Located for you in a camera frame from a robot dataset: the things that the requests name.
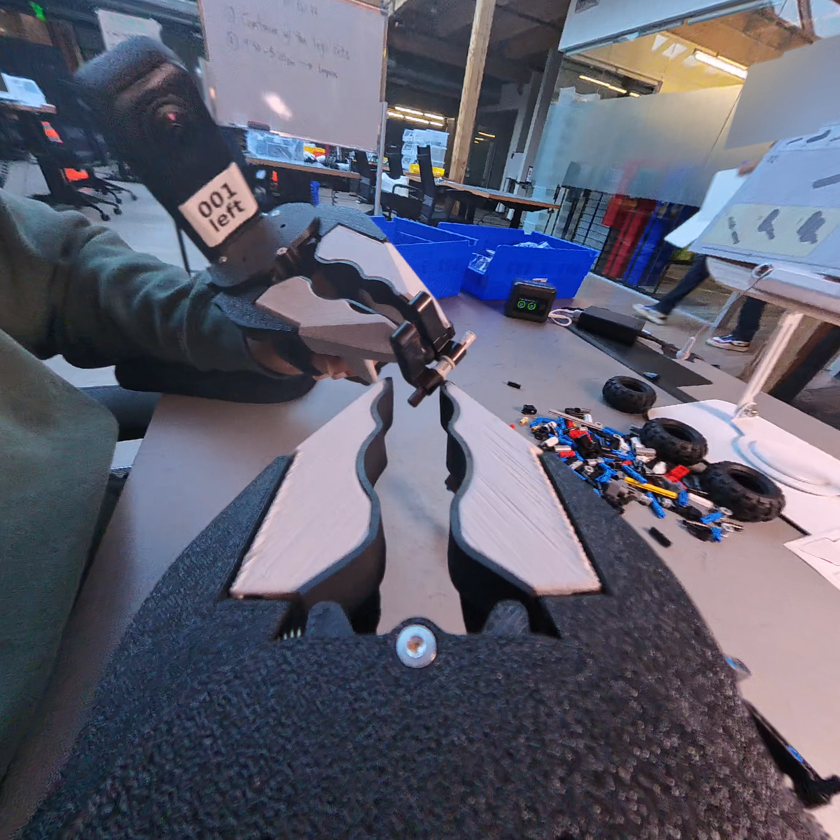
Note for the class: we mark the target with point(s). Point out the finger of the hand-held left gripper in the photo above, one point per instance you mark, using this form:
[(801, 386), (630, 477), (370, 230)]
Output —
[(328, 322), (374, 263)]

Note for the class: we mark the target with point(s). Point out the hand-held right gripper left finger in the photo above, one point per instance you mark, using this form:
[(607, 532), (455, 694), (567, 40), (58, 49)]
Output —
[(302, 525)]

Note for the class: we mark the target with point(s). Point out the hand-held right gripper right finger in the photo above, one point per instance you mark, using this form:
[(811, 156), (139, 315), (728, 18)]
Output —
[(525, 525)]

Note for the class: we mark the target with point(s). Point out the pile of small building pieces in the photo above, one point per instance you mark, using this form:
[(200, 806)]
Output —
[(617, 466)]

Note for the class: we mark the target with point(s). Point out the building instruction booklet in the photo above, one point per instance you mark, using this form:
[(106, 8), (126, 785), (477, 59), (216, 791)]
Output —
[(788, 197)]

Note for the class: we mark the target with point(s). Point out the person's left forearm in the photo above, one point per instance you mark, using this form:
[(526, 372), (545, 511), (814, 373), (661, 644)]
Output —
[(131, 302)]

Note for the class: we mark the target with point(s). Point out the wooden background desk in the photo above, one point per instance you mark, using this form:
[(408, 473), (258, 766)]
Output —
[(315, 168)]

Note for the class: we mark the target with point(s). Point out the grey desk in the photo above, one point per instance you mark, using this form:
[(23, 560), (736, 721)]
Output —
[(499, 355)]

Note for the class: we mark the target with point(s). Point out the person's left hand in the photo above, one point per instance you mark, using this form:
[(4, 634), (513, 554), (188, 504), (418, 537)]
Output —
[(344, 368)]

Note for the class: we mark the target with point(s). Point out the black office chair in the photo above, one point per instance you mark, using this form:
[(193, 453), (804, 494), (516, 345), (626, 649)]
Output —
[(79, 171)]

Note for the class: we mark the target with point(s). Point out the white board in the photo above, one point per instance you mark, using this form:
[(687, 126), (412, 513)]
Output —
[(295, 66)]

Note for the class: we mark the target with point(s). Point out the wide blue storage bin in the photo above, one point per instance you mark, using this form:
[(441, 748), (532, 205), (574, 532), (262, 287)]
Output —
[(525, 256)]

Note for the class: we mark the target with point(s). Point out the black device green display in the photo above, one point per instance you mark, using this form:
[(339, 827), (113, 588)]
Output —
[(530, 301)]

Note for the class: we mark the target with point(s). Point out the black toy tyre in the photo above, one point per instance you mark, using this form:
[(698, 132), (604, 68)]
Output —
[(742, 492), (629, 394), (673, 441)]

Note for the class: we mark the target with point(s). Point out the wooden pillar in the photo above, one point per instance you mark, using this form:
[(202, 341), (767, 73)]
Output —
[(470, 92)]

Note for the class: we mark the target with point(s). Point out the black power adapter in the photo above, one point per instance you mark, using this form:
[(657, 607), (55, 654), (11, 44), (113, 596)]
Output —
[(630, 339)]

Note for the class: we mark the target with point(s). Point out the stack of coloured crates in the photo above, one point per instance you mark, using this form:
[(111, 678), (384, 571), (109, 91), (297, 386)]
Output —
[(643, 236)]

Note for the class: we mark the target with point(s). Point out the white book stand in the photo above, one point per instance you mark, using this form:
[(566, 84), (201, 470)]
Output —
[(788, 446)]

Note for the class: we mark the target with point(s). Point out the white sticker sheet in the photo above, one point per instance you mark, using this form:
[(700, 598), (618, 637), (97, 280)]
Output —
[(817, 558)]

